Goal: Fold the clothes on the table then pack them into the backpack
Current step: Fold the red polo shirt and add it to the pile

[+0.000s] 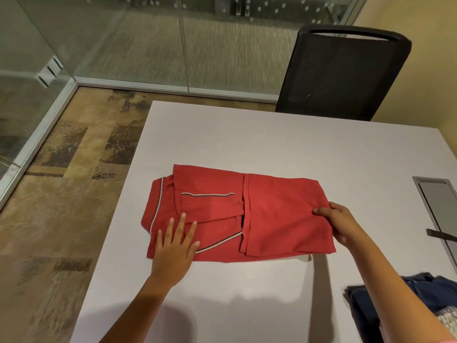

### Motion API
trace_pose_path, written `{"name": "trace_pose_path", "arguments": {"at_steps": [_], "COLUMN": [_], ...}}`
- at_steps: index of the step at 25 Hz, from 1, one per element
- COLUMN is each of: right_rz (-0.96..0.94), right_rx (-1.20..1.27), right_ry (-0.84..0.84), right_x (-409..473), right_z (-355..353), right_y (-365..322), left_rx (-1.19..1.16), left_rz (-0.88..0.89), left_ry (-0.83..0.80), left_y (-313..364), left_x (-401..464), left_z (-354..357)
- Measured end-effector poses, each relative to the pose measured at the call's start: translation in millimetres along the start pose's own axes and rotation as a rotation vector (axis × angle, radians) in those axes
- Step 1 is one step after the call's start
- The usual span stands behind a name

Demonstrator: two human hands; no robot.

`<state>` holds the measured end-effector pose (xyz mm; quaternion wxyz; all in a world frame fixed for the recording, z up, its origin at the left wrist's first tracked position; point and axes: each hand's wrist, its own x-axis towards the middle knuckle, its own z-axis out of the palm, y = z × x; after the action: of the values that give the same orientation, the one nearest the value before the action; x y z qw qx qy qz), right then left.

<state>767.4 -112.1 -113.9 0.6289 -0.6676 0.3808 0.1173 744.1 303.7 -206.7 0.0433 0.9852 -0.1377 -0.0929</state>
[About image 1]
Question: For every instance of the metal glass door bracket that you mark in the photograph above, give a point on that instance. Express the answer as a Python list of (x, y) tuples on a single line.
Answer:
[(50, 71)]

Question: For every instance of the striped knit top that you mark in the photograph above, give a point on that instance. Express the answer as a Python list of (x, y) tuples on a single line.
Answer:
[(448, 316)]

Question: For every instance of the person's left hand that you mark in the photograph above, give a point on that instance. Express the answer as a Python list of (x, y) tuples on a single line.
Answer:
[(173, 253)]

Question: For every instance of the person's right hand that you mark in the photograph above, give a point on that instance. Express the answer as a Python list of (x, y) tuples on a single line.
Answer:
[(339, 221)]

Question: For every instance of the black orange backpack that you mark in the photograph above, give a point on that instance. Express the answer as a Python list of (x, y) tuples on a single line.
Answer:
[(442, 235)]

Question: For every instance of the navy blue hoodie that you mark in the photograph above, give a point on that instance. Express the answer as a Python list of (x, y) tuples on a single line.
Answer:
[(421, 292)]

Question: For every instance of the person's right forearm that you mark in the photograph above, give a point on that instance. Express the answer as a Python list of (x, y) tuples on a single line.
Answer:
[(396, 292)]

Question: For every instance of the red garment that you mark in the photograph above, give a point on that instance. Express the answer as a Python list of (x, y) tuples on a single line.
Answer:
[(285, 217)]

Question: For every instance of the person's left forearm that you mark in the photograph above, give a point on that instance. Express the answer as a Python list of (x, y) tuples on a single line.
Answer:
[(132, 314)]

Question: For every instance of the black mesh office chair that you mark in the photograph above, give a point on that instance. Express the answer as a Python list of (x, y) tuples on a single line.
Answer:
[(339, 74)]

